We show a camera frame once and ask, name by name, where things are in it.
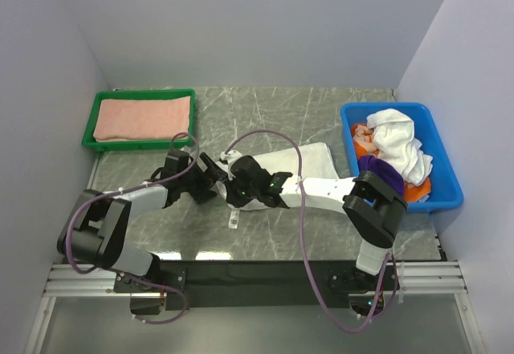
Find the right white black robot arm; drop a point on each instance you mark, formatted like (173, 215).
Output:
(374, 208)

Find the aluminium frame rail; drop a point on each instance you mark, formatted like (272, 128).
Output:
(399, 279)

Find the orange towel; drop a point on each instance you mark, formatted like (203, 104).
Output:
(363, 140)

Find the large white waffle towel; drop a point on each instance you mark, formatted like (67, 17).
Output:
(317, 162)

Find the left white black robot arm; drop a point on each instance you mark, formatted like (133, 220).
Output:
(96, 230)

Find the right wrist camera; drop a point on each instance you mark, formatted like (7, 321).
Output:
(230, 157)

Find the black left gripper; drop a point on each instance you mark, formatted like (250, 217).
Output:
(214, 173)

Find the pink towel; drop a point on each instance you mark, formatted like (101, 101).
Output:
(127, 120)

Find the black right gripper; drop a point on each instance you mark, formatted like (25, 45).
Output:
(232, 198)

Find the white crumpled towel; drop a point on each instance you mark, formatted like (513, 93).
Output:
(394, 137)

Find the green plastic tray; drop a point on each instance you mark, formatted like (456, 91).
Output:
(164, 94)

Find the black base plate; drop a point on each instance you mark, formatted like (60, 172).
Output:
(266, 283)

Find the purple towel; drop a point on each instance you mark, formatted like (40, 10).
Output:
(384, 170)

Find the blue plastic bin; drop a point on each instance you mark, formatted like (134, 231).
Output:
(446, 193)

